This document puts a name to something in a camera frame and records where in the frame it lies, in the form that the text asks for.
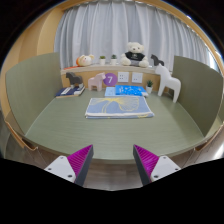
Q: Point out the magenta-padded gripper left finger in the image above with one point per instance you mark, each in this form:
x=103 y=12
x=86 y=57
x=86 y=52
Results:
x=63 y=166

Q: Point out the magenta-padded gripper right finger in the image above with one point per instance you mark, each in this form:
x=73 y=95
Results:
x=161 y=166

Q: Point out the blue towel with yellow leaf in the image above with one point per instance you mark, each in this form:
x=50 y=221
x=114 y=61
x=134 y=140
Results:
x=116 y=106

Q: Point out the dark blue book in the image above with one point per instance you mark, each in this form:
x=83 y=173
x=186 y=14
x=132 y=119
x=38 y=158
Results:
x=65 y=92

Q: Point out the small potted plant white pot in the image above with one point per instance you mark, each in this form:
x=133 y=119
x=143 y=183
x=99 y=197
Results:
x=102 y=61
x=149 y=88
x=114 y=61

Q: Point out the green partition panel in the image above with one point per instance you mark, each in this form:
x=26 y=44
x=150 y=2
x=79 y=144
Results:
x=200 y=93
x=31 y=90

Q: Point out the bright blue book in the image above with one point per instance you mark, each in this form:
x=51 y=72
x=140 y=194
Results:
x=130 y=90

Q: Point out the large white wooden horse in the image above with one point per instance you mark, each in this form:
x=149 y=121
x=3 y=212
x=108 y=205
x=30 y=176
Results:
x=168 y=83

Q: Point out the dark grey wooden horse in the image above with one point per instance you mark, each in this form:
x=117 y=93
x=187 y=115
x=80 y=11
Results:
x=75 y=80

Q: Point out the pink wooden horse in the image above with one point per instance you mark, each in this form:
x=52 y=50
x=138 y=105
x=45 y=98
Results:
x=96 y=81

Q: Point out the purple round number disc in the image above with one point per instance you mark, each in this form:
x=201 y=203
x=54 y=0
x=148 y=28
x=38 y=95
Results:
x=110 y=79

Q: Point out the light wooden shelf ledge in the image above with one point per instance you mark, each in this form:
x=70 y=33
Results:
x=90 y=70

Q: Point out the small black wooden horse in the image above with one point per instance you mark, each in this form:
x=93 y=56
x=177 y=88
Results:
x=156 y=60

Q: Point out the cream round plush toy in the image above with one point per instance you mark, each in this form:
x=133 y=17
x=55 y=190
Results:
x=85 y=60

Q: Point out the white teddy bear black shirt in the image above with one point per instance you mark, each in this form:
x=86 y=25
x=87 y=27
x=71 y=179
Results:
x=134 y=55

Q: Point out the grey white curtain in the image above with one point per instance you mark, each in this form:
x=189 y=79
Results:
x=110 y=30

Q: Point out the white wall socket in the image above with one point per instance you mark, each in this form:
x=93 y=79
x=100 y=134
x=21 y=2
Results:
x=123 y=77
x=137 y=77

